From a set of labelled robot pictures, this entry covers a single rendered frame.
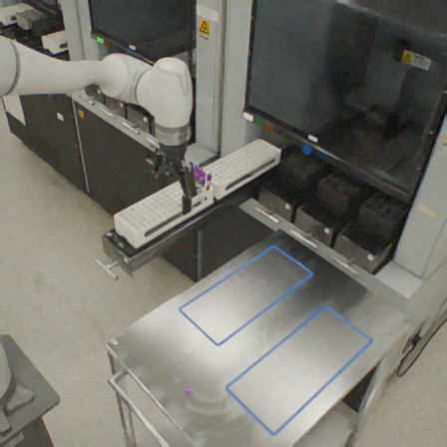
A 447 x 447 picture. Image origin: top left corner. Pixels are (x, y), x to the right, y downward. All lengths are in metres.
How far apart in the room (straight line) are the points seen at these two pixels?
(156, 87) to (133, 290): 1.32
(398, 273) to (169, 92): 0.83
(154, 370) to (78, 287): 1.34
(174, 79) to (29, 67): 0.39
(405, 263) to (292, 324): 0.46
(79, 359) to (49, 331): 0.20
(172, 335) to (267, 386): 0.25
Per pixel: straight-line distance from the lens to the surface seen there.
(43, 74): 0.99
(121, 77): 1.32
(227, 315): 1.24
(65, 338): 2.27
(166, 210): 1.44
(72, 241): 2.67
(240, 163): 1.64
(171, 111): 1.27
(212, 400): 1.11
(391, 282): 1.52
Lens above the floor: 1.79
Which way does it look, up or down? 42 degrees down
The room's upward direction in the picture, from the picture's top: 3 degrees clockwise
